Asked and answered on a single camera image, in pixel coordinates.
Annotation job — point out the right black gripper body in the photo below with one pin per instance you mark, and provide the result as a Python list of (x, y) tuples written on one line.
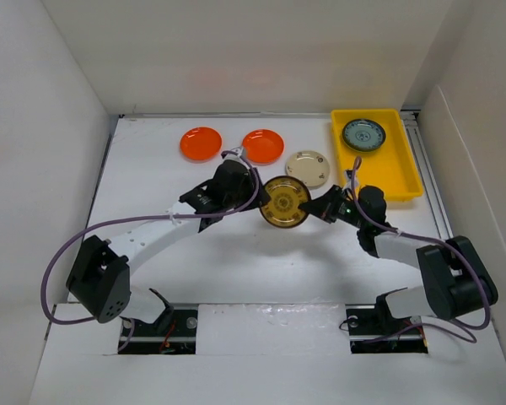
[(337, 206)]

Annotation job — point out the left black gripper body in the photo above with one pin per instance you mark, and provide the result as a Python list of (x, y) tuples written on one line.
[(244, 193)]

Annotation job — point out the yellow patterned plate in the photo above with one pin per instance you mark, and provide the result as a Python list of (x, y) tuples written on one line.
[(287, 193)]

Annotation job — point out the cream patterned plate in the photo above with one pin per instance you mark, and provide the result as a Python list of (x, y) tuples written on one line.
[(310, 167)]

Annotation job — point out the blue floral plate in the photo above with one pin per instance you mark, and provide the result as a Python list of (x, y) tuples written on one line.
[(363, 135)]

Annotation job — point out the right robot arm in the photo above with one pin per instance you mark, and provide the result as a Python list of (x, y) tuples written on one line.
[(455, 283)]

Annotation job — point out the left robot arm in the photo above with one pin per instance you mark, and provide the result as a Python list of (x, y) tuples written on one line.
[(101, 275)]

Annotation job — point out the yellow plastic bin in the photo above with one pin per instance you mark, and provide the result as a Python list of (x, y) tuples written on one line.
[(391, 167)]

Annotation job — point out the right orange plate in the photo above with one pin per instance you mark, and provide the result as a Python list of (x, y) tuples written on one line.
[(263, 146)]

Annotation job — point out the orange plate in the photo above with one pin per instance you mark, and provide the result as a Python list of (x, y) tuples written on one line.
[(263, 146), (201, 144)]

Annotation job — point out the left orange plate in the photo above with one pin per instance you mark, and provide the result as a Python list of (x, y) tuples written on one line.
[(201, 144)]

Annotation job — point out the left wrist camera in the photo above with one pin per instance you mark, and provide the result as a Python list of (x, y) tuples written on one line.
[(234, 154)]

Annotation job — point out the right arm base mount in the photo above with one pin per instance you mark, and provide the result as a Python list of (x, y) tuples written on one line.
[(363, 323)]

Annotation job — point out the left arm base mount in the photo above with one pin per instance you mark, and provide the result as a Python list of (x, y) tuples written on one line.
[(178, 338)]

